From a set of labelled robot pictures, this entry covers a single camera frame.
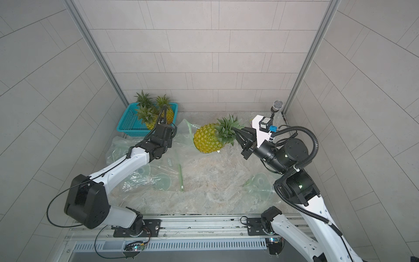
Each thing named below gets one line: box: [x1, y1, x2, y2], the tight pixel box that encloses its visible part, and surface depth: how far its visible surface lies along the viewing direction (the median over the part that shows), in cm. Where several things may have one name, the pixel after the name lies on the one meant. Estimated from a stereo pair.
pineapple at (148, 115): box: [134, 105, 159, 130], surface depth 90 cm
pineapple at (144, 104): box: [133, 89, 156, 112], surface depth 98 cm
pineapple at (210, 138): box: [193, 113, 245, 154], surface depth 57 cm
